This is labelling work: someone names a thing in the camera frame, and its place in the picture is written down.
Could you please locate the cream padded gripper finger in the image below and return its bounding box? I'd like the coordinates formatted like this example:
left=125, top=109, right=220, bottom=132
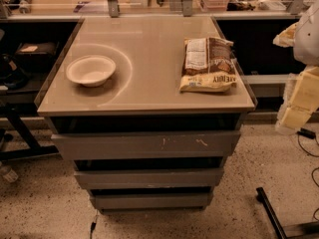
left=275, top=66, right=319, bottom=135

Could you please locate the white paper bowl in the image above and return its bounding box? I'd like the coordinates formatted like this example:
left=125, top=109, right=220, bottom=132
left=66, top=55, right=117, bottom=88

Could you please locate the grey top drawer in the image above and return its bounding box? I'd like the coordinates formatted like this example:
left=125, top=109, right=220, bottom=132
left=52, top=130, right=240, bottom=160

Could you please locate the brown yellow snack bag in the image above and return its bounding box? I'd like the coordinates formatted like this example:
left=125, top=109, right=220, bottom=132
left=179, top=37, right=237, bottom=93

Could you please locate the black box on shelf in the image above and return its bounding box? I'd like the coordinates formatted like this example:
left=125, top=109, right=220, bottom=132
left=14, top=42, right=57, bottom=73

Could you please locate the black table leg frame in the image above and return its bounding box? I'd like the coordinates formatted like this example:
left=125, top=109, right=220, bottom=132
left=0, top=104, right=58, bottom=160

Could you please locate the grey drawer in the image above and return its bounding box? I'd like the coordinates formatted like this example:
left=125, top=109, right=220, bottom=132
left=74, top=168, right=223, bottom=189
left=90, top=193, right=212, bottom=211
left=52, top=130, right=240, bottom=160

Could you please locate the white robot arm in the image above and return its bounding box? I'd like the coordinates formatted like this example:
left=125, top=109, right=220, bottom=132
left=273, top=0, right=319, bottom=134

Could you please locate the grey bottom drawer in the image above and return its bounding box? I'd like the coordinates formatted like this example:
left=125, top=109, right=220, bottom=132
left=90, top=193, right=212, bottom=211

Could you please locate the black cable plug on floor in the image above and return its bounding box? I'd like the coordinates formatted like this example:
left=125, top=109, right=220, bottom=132
left=89, top=213, right=99, bottom=239

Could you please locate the small plastic bottle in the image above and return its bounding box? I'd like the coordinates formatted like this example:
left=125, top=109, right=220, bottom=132
left=0, top=165, right=19, bottom=183

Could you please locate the black power adapter with cable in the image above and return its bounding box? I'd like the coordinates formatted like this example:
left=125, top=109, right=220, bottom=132
left=297, top=128, right=319, bottom=157

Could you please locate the black metal stand base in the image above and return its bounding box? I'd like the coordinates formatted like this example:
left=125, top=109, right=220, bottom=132
left=256, top=187, right=319, bottom=239

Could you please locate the grey drawer cabinet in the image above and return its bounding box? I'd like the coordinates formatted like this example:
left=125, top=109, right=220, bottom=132
left=37, top=16, right=255, bottom=198

